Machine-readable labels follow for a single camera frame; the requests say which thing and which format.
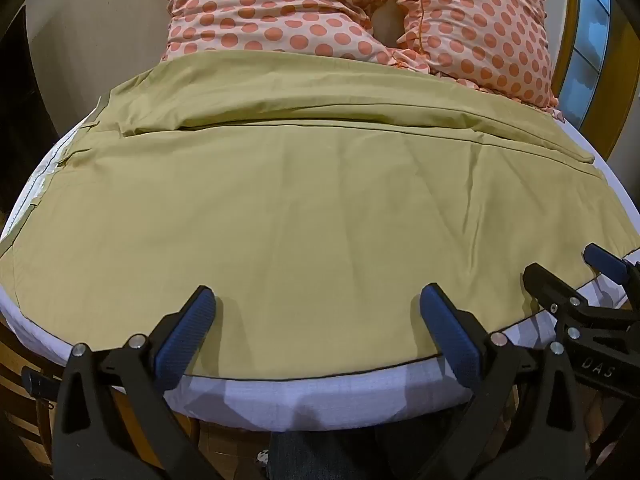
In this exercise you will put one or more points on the orange polka dot ruffled pillow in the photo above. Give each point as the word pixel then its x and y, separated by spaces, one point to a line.
pixel 480 20

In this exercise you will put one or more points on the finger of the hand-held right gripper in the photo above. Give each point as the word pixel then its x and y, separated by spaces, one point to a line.
pixel 607 262
pixel 550 285

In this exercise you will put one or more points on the person's leg in jeans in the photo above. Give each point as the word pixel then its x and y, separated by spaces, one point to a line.
pixel 320 457

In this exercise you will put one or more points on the bed with white sheet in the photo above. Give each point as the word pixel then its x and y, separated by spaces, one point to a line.
pixel 310 397

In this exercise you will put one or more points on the olive green bed sheet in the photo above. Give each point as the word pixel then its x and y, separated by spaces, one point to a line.
pixel 310 220

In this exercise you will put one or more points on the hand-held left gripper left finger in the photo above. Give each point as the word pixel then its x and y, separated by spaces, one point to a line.
pixel 189 327

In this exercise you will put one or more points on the window with wooden frame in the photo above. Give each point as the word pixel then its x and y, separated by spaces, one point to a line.
pixel 590 35

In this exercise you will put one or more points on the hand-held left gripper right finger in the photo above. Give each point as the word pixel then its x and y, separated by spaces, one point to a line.
pixel 452 332

